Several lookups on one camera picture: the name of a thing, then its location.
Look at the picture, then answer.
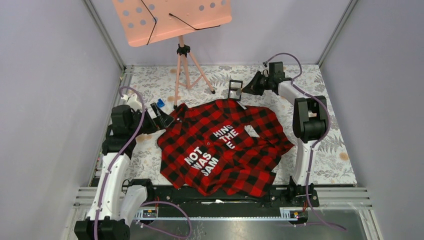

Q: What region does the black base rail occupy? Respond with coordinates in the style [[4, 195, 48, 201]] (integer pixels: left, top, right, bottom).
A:
[[147, 185, 320, 219]]

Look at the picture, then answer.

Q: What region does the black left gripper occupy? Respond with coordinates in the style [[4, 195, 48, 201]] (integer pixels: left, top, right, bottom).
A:
[[129, 102, 174, 137]]

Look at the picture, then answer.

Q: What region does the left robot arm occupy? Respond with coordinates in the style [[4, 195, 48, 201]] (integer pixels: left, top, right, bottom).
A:
[[74, 103, 174, 240]]

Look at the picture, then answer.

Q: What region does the small blue plastic object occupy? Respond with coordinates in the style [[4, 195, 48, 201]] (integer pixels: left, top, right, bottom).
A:
[[156, 98, 165, 108]]

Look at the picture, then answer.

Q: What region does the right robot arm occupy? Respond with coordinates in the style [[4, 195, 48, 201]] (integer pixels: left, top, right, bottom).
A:
[[242, 61, 331, 208]]

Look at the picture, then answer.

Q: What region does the black brooch holder frame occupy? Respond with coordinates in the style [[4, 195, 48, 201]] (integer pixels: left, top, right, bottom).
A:
[[227, 79, 243, 101]]

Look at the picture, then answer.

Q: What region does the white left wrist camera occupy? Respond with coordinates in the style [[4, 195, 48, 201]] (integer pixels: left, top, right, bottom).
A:
[[120, 93, 143, 111]]

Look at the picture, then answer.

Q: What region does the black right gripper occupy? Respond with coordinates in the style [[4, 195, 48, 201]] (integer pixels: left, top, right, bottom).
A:
[[241, 71, 273, 97]]

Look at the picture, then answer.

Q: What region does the red black plaid shirt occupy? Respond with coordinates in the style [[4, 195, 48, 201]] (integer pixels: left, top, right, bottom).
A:
[[157, 99, 294, 197]]

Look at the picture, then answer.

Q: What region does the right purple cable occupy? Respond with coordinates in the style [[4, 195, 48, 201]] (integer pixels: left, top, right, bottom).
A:
[[262, 52, 347, 231]]

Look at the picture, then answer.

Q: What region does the pink music stand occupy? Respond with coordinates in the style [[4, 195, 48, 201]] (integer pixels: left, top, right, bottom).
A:
[[112, 0, 232, 108]]

